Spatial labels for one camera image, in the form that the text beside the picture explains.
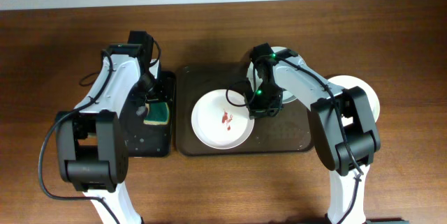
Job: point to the brown plastic serving tray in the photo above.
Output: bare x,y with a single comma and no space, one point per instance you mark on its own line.
286,132

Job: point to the green and yellow sponge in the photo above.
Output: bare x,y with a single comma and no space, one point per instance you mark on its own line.
158,114

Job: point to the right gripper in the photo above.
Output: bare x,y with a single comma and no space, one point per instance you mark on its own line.
262,109

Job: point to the small black tray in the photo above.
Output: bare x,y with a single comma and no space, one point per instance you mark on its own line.
144,140

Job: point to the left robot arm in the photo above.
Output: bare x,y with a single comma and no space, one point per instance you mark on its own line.
92,152

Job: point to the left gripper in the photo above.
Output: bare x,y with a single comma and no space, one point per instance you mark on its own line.
140,109

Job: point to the pale green plate top right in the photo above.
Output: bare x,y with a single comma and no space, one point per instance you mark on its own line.
285,77

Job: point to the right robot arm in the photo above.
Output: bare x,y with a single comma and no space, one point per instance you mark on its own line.
341,123

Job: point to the white plate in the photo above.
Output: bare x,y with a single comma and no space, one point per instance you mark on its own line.
348,82
219,121

